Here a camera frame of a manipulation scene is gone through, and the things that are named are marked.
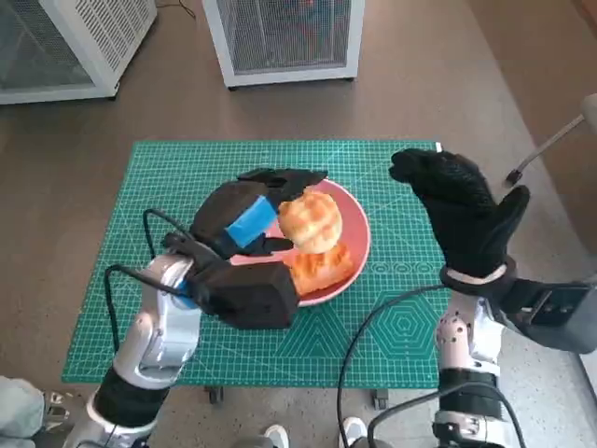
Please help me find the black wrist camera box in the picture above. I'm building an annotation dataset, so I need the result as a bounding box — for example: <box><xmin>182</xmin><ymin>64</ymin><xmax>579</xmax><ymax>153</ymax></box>
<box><xmin>186</xmin><ymin>261</ymin><xmax>299</xmax><ymax>330</ymax></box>
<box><xmin>501</xmin><ymin>278</ymin><xmax>597</xmax><ymax>354</ymax></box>

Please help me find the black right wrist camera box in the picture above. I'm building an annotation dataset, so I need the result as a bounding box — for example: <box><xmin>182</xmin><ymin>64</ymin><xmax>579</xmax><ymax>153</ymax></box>
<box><xmin>501</xmin><ymin>278</ymin><xmax>597</xmax><ymax>354</ymax></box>

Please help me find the round toy bread bun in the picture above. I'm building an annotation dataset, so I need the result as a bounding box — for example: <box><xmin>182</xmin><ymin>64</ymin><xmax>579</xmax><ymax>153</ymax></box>
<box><xmin>277</xmin><ymin>189</ymin><xmax>344</xmax><ymax>256</ymax></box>

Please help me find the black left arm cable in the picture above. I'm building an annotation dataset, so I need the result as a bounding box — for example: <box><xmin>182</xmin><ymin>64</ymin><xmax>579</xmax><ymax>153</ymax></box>
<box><xmin>104</xmin><ymin>264</ymin><xmax>200</xmax><ymax>356</ymax></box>
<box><xmin>142</xmin><ymin>208</ymin><xmax>197</xmax><ymax>260</ymax></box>

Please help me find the green cutting mat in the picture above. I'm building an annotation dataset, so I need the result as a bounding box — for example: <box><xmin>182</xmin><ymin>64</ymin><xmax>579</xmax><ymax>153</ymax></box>
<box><xmin>62</xmin><ymin>139</ymin><xmax>449</xmax><ymax>388</ymax></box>

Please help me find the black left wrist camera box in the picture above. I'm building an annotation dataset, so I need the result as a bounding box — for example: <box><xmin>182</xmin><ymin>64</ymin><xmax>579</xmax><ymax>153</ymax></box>
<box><xmin>186</xmin><ymin>261</ymin><xmax>299</xmax><ymax>330</ymax></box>

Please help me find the long orange toy bread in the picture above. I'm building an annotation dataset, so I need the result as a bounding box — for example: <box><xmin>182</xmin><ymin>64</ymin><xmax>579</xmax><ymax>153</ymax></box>
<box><xmin>288</xmin><ymin>242</ymin><xmax>354</xmax><ymax>298</ymax></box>

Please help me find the white shoe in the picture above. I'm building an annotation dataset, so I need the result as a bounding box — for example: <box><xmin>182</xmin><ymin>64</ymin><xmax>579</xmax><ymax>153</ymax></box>
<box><xmin>263</xmin><ymin>423</ymin><xmax>289</xmax><ymax>448</ymax></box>
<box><xmin>339</xmin><ymin>415</ymin><xmax>369</xmax><ymax>448</ymax></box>

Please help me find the black right arm cable loop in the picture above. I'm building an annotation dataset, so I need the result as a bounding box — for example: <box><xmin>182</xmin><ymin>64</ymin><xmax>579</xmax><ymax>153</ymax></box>
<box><xmin>366</xmin><ymin>382</ymin><xmax>526</xmax><ymax>448</ymax></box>

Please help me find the pink bowl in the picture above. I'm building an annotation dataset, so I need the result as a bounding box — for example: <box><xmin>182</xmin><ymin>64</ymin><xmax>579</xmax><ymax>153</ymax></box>
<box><xmin>230</xmin><ymin>178</ymin><xmax>372</xmax><ymax>308</ymax></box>

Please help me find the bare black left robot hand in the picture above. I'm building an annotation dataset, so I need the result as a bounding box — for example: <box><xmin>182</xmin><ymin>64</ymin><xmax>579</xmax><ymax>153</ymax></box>
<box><xmin>189</xmin><ymin>167</ymin><xmax>330</xmax><ymax>259</ymax></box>

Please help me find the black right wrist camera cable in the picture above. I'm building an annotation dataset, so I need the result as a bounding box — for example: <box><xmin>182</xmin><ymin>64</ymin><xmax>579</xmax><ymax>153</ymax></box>
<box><xmin>336</xmin><ymin>284</ymin><xmax>449</xmax><ymax>448</ymax></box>

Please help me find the white mesh cabinet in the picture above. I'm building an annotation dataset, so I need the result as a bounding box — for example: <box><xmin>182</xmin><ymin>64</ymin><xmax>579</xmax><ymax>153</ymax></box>
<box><xmin>0</xmin><ymin>0</ymin><xmax>159</xmax><ymax>105</ymax></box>
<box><xmin>201</xmin><ymin>0</ymin><xmax>367</xmax><ymax>89</ymax></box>

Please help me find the person's grey knee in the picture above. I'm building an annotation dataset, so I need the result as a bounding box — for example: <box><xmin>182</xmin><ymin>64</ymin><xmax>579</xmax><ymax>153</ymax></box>
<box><xmin>0</xmin><ymin>375</ymin><xmax>47</xmax><ymax>448</ymax></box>

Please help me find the thin black floor cable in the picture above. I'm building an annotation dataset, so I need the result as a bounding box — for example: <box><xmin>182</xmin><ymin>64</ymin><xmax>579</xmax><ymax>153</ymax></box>
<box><xmin>156</xmin><ymin>0</ymin><xmax>197</xmax><ymax>18</ymax></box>

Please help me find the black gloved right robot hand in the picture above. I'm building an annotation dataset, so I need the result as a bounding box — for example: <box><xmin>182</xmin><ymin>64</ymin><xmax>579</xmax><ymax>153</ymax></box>
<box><xmin>389</xmin><ymin>147</ymin><xmax>532</xmax><ymax>277</ymax></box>

